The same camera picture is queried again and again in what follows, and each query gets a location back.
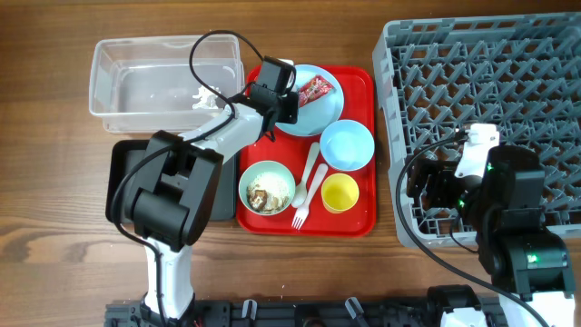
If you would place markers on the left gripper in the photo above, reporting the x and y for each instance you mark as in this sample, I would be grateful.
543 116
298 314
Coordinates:
291 114

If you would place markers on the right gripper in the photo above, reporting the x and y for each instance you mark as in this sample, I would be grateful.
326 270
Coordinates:
431 170

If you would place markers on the red snack wrapper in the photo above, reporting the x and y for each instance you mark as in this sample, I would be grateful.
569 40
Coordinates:
314 89

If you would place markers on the light blue plate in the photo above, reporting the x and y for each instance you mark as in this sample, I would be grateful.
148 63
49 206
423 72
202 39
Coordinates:
315 116

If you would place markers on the white napkin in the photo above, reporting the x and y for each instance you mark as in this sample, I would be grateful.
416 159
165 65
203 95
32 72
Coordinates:
206 98

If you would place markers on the light blue bowl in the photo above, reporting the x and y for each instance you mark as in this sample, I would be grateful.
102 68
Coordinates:
347 145

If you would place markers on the light green bowl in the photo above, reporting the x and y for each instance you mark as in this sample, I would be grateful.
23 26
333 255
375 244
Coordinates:
264 167

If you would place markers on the food scraps rice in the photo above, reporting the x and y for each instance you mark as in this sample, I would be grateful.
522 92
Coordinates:
268 193

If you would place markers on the yellow plastic cup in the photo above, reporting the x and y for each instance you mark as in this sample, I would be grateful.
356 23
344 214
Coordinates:
339 193

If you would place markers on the white plastic fork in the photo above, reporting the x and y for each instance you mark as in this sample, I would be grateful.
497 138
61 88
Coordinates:
303 210

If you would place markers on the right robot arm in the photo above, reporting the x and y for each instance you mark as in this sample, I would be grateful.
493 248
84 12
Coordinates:
529 267

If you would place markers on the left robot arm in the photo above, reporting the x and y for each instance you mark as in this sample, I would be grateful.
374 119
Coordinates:
161 192

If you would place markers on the grey dishwasher rack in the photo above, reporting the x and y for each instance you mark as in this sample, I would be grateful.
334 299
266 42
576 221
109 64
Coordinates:
519 72

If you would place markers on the clear plastic waste bin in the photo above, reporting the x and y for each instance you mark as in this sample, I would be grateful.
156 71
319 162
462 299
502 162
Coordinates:
145 84

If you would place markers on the red serving tray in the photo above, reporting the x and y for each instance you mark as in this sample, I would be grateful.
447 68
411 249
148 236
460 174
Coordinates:
292 151

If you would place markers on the white plastic spoon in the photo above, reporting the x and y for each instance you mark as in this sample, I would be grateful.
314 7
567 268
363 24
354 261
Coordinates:
301 189

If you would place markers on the black plastic tray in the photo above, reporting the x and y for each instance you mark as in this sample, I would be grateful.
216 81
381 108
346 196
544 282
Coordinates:
227 191

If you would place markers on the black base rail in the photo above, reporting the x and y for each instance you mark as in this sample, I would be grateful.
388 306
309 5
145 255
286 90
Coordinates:
457 303

